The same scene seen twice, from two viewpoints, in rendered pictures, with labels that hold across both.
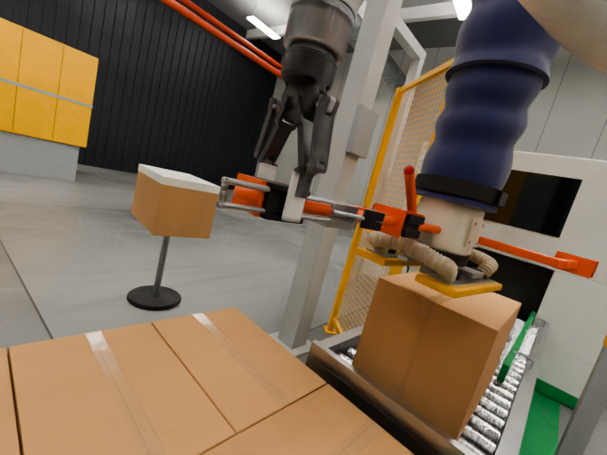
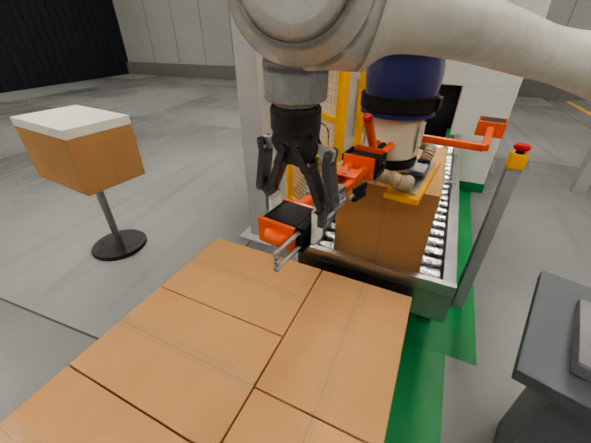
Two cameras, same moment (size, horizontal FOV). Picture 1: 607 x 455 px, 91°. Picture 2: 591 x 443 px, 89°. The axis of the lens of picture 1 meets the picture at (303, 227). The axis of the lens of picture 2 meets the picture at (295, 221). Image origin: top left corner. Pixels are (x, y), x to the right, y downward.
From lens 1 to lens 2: 0.31 m
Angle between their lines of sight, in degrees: 28
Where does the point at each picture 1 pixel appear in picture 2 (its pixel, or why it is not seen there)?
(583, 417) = (492, 218)
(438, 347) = (397, 218)
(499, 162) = (436, 72)
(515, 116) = not seen: hidden behind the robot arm
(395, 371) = (368, 243)
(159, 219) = (85, 178)
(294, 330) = not seen: hidden behind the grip
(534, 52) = not seen: outside the picture
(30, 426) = (146, 404)
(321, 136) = (331, 185)
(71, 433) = (178, 394)
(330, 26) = (317, 88)
